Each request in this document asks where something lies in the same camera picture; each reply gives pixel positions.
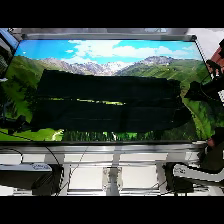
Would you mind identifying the black cable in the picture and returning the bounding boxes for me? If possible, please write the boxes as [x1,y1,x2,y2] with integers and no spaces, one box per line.
[43,145,65,172]

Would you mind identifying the dark blue jeans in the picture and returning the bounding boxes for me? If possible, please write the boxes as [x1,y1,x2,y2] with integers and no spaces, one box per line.
[31,69,194,134]

